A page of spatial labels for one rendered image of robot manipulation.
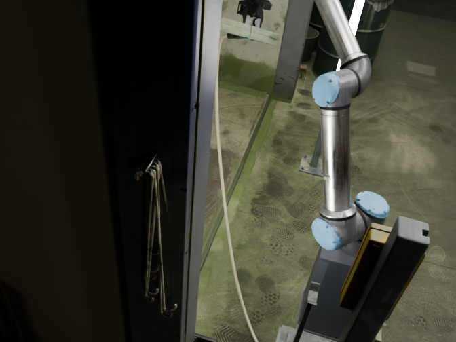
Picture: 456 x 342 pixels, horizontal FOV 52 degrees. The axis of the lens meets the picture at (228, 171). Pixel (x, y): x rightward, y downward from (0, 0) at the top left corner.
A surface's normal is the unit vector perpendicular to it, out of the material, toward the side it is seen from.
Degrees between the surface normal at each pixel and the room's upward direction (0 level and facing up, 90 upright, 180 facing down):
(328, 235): 95
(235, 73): 90
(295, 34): 90
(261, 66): 90
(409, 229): 0
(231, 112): 0
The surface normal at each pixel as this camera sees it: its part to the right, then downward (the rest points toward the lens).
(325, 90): -0.86, 0.17
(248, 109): 0.09, -0.74
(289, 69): -0.28, 0.62
